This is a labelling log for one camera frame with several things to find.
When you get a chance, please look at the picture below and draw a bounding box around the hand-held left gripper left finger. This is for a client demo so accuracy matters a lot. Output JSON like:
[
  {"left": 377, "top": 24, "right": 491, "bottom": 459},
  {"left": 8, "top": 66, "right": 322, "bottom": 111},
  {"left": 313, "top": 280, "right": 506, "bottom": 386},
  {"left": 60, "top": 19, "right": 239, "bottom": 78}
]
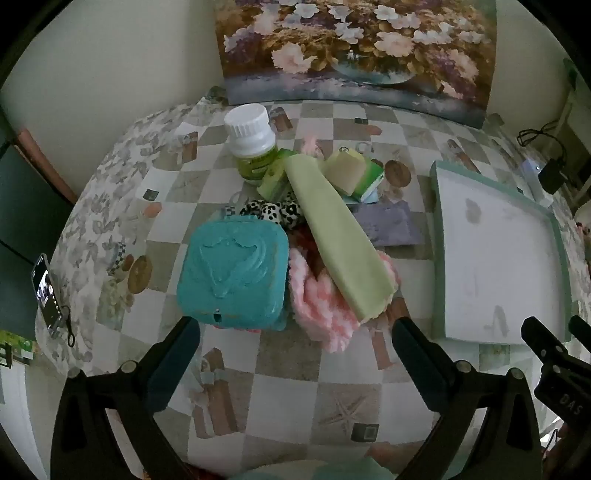
[{"left": 51, "top": 316, "right": 201, "bottom": 480}]

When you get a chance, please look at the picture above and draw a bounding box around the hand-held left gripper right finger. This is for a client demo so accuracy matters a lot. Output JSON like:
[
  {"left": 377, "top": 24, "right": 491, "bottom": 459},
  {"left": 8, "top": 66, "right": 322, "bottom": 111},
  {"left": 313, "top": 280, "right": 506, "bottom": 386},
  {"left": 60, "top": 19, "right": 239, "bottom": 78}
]
[{"left": 392, "top": 316, "right": 543, "bottom": 480}]

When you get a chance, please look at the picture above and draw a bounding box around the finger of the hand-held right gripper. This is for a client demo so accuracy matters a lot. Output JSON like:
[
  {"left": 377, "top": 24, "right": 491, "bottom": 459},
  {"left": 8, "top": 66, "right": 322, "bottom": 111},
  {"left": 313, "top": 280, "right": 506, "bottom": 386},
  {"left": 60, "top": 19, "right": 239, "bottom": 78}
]
[
  {"left": 569, "top": 315, "right": 591, "bottom": 344},
  {"left": 521, "top": 316, "right": 571, "bottom": 370}
]

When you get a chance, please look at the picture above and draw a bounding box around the white tray green rim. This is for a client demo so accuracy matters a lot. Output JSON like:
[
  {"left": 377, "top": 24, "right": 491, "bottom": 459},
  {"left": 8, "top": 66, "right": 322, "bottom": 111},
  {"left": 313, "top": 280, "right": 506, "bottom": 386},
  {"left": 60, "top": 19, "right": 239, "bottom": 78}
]
[{"left": 429, "top": 161, "right": 573, "bottom": 344}]

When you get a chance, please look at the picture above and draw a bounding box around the pink white fluffy cloth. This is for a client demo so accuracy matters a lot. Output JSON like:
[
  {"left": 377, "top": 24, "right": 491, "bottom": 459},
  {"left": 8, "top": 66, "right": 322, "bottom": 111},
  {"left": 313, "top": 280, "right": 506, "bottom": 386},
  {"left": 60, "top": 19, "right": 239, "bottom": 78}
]
[{"left": 286, "top": 247, "right": 404, "bottom": 354}]

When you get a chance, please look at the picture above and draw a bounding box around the purple cloth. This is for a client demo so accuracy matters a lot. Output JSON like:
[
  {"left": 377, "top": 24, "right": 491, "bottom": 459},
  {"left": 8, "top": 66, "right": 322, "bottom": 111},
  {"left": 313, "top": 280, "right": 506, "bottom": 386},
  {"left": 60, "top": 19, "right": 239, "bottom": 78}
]
[{"left": 351, "top": 200, "right": 423, "bottom": 247}]

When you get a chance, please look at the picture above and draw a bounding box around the light green cloth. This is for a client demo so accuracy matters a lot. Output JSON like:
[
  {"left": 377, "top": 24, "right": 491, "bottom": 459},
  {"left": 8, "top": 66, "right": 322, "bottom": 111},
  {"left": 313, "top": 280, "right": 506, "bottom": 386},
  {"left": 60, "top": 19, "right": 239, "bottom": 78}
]
[{"left": 284, "top": 154, "right": 398, "bottom": 324}]

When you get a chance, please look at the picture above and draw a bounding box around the black white spotted scrunchie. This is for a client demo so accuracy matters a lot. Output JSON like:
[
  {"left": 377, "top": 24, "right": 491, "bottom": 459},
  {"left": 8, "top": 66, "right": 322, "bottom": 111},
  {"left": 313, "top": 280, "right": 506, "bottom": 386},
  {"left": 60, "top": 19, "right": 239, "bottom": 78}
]
[{"left": 238, "top": 191, "right": 305, "bottom": 229}]

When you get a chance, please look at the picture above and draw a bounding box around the light green tissue packet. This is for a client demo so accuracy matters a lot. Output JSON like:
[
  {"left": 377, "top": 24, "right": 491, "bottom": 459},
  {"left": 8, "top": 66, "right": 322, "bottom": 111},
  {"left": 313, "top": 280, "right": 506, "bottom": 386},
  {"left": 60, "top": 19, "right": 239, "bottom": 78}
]
[
  {"left": 256, "top": 150, "right": 298, "bottom": 201},
  {"left": 344, "top": 159, "right": 386, "bottom": 204}
]

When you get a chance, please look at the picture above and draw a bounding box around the beige makeup sponge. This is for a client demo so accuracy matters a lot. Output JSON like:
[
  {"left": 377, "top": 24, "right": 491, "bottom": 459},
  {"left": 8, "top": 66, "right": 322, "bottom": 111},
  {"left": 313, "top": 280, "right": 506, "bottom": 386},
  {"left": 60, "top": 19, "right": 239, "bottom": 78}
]
[{"left": 323, "top": 150, "right": 368, "bottom": 195}]

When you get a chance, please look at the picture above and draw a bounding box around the teal plastic box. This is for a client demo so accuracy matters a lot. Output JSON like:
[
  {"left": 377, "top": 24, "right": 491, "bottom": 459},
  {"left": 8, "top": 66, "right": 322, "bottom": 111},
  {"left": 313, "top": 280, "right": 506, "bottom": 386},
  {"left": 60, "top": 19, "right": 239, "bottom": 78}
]
[{"left": 176, "top": 217, "right": 289, "bottom": 330}]

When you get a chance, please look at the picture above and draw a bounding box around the smartphone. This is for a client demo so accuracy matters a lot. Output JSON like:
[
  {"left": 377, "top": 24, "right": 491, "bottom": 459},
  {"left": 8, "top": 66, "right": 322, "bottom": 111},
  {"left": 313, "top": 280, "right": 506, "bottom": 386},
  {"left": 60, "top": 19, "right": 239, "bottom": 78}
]
[{"left": 31, "top": 253, "right": 63, "bottom": 337}]

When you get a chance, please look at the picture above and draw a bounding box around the checkered printed tablecloth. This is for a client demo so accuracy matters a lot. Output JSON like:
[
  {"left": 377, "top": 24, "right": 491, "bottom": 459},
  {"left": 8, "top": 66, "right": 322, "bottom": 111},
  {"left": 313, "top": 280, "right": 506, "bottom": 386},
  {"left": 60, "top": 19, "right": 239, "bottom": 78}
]
[{"left": 36, "top": 85, "right": 591, "bottom": 476}]

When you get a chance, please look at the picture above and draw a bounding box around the green package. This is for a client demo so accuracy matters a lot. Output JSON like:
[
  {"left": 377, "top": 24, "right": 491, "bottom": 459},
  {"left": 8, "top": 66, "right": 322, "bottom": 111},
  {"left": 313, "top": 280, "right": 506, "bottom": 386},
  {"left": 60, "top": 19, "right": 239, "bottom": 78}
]
[{"left": 0, "top": 330, "right": 38, "bottom": 367}]

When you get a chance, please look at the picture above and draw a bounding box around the black power adapter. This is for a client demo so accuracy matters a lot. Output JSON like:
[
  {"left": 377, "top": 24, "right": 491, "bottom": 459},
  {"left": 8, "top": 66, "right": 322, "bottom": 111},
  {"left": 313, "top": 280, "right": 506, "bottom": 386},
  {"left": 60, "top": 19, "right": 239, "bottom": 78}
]
[{"left": 539, "top": 159, "right": 566, "bottom": 195}]

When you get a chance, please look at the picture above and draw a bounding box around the dark green cabinet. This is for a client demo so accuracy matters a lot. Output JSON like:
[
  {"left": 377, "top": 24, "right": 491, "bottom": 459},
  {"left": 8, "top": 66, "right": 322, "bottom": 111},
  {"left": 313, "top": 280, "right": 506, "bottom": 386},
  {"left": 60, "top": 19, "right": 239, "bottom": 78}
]
[{"left": 0, "top": 106, "right": 77, "bottom": 333}]

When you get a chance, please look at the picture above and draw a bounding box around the white bottle green label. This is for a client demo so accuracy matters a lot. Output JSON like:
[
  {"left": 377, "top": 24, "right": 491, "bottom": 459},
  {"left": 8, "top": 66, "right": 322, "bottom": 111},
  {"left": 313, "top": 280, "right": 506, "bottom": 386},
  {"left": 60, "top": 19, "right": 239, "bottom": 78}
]
[{"left": 224, "top": 104, "right": 278, "bottom": 185}]

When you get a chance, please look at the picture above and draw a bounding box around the flower painting canvas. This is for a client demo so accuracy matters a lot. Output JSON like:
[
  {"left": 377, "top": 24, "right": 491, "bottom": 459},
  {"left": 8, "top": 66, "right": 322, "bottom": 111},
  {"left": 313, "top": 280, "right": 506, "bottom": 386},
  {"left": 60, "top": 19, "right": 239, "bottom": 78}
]
[{"left": 215, "top": 0, "right": 497, "bottom": 127}]

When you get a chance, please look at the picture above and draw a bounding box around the black phone strap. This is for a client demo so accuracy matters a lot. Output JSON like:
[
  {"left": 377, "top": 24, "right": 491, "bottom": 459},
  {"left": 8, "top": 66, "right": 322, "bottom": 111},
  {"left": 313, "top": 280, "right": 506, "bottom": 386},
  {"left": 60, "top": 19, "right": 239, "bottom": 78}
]
[{"left": 59, "top": 305, "right": 77, "bottom": 347}]

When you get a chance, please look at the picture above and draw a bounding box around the black cable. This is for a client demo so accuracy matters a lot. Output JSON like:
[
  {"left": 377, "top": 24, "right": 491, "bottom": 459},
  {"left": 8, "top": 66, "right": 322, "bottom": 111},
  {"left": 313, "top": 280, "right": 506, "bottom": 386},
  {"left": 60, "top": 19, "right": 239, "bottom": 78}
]
[{"left": 517, "top": 120, "right": 566, "bottom": 162}]

